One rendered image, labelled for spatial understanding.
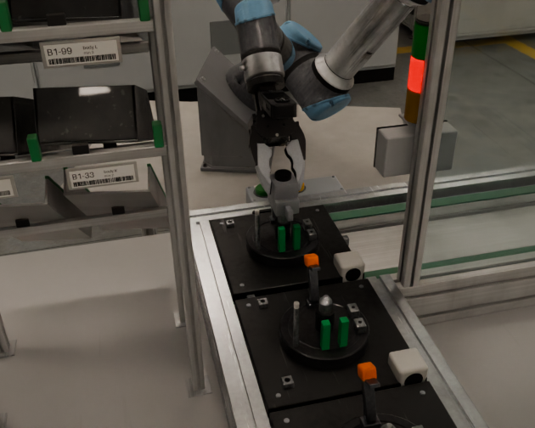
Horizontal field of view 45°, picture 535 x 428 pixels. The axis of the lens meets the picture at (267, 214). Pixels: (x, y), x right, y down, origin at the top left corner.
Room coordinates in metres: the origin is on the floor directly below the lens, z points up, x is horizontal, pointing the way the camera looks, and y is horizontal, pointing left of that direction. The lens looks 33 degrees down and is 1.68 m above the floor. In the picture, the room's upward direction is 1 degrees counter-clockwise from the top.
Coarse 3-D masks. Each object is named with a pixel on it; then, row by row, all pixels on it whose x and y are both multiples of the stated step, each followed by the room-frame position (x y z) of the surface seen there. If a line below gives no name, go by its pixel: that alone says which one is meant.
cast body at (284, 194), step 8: (272, 176) 1.00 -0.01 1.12; (280, 176) 0.98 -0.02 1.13; (288, 176) 0.98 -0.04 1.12; (272, 184) 0.98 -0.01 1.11; (280, 184) 0.97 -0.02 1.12; (288, 184) 0.97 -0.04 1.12; (296, 184) 0.97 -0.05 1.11; (272, 192) 0.98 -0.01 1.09; (280, 192) 0.96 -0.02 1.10; (288, 192) 0.97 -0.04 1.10; (296, 192) 0.97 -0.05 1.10; (272, 200) 0.98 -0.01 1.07; (280, 200) 0.96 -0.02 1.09; (288, 200) 0.96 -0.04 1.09; (296, 200) 0.97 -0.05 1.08; (280, 208) 0.96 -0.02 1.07; (288, 208) 0.95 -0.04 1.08; (296, 208) 0.96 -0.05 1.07; (288, 216) 0.94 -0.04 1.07
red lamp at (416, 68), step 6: (414, 60) 0.91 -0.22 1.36; (420, 60) 0.90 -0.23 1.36; (414, 66) 0.91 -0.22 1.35; (420, 66) 0.90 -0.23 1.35; (408, 72) 0.92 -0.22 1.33; (414, 72) 0.91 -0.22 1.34; (420, 72) 0.90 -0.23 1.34; (408, 78) 0.92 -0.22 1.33; (414, 78) 0.90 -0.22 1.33; (420, 78) 0.90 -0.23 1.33; (408, 84) 0.92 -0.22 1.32; (414, 84) 0.90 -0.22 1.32; (420, 84) 0.90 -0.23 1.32; (414, 90) 0.90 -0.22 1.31; (420, 90) 0.90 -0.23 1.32
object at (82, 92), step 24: (48, 96) 0.78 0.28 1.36; (72, 96) 0.78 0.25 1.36; (96, 96) 0.78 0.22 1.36; (120, 96) 0.78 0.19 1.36; (144, 96) 0.87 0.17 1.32; (48, 120) 0.77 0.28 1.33; (72, 120) 0.77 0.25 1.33; (96, 120) 0.77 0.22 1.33; (120, 120) 0.77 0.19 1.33; (144, 120) 0.84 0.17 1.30; (48, 144) 0.75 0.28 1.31
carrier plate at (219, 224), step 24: (240, 216) 1.09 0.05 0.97; (264, 216) 1.09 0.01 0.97; (312, 216) 1.09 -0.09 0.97; (216, 240) 1.01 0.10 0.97; (240, 240) 1.01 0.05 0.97; (336, 240) 1.00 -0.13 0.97; (240, 264) 0.93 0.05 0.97; (264, 264) 0.93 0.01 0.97; (240, 288) 0.86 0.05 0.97; (264, 288) 0.86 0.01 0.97; (288, 288) 0.87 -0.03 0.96
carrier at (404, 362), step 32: (320, 288) 0.86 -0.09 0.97; (352, 288) 0.86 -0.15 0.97; (256, 320) 0.78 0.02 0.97; (288, 320) 0.76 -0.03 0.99; (320, 320) 0.73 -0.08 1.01; (352, 320) 0.76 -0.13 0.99; (384, 320) 0.78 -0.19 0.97; (256, 352) 0.71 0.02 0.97; (288, 352) 0.70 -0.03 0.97; (320, 352) 0.69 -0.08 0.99; (352, 352) 0.69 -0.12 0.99; (384, 352) 0.71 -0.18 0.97; (416, 352) 0.68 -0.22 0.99; (320, 384) 0.64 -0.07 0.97; (352, 384) 0.64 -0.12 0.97; (384, 384) 0.64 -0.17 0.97
